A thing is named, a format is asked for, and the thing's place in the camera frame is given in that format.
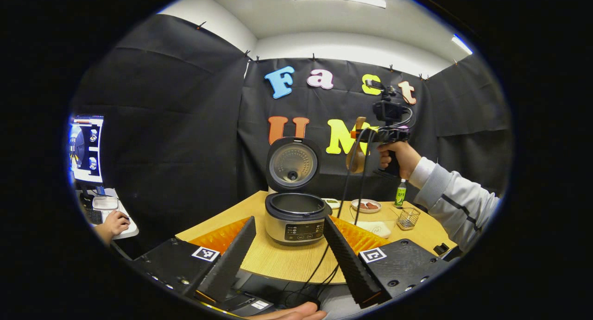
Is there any white round plate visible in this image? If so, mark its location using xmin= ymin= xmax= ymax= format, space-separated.
xmin=351 ymin=199 xmax=382 ymax=213

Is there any black backdrop cloth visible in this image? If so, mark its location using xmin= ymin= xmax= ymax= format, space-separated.
xmin=69 ymin=13 xmax=512 ymax=260

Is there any white desk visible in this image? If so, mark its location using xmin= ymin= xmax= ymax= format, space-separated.
xmin=76 ymin=187 xmax=139 ymax=240

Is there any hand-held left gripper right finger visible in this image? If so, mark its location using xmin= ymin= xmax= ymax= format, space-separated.
xmin=323 ymin=215 xmax=457 ymax=310

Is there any dark grey rice cooker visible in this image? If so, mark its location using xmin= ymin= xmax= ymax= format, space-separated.
xmin=265 ymin=136 xmax=333 ymax=246

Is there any black cable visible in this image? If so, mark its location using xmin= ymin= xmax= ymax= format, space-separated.
xmin=284 ymin=128 xmax=369 ymax=307
xmin=296 ymin=130 xmax=377 ymax=303

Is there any black keyboard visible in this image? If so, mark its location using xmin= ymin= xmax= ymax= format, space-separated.
xmin=83 ymin=207 xmax=105 ymax=225

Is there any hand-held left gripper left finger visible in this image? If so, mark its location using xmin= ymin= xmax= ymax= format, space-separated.
xmin=131 ymin=216 xmax=257 ymax=303

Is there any small white box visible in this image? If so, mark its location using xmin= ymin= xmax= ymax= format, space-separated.
xmin=92 ymin=196 xmax=119 ymax=211

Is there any clear plastic container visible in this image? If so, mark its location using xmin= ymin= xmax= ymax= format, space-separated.
xmin=350 ymin=218 xmax=400 ymax=240

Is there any computer monitor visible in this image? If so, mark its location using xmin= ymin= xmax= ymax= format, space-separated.
xmin=69 ymin=115 xmax=105 ymax=186

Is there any wooden spoon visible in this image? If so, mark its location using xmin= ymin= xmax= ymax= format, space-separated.
xmin=345 ymin=117 xmax=369 ymax=175

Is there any small ceiling light panel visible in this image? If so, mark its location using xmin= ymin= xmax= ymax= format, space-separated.
xmin=452 ymin=33 xmax=474 ymax=56

